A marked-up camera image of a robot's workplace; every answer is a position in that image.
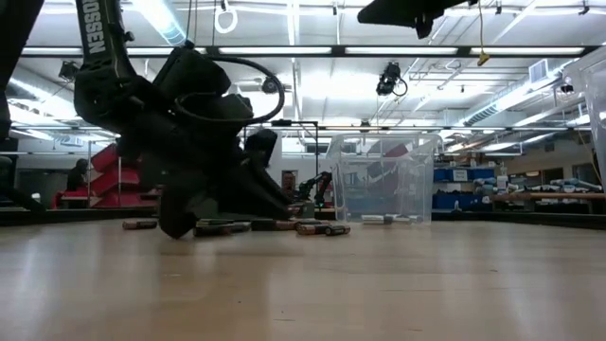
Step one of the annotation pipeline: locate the black table frame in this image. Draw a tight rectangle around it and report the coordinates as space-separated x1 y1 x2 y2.
0 206 606 232

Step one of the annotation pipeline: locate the black overhead camera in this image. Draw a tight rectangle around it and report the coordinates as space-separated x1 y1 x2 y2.
376 61 409 99

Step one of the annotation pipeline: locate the person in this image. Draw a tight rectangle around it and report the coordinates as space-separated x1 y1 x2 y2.
65 158 91 193
281 170 298 198

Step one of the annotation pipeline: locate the wooden workbench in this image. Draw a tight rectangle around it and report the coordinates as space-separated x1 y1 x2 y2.
491 177 606 214

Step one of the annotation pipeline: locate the red storage bin rack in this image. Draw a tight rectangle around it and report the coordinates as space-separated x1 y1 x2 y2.
51 144 162 209

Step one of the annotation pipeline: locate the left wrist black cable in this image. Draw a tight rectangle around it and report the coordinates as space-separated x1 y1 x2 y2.
173 55 287 127

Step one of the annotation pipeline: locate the blue storage bin shelf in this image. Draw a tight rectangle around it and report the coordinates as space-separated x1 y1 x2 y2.
431 165 497 210

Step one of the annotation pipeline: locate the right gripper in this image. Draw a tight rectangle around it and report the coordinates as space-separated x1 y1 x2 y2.
357 0 474 39

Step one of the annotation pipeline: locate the clear plastic bin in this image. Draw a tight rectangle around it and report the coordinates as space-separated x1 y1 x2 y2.
326 133 441 224

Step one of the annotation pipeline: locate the white cable ring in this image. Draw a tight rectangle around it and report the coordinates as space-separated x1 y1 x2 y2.
214 0 239 35

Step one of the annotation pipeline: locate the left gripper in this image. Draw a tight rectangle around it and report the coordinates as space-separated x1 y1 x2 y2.
122 111 293 241

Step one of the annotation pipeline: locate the small black ceiling camera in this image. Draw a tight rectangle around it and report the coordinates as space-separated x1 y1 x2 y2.
58 60 80 81

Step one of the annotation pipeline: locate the white ceiling vent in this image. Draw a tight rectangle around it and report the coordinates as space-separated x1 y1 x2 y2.
528 58 550 84

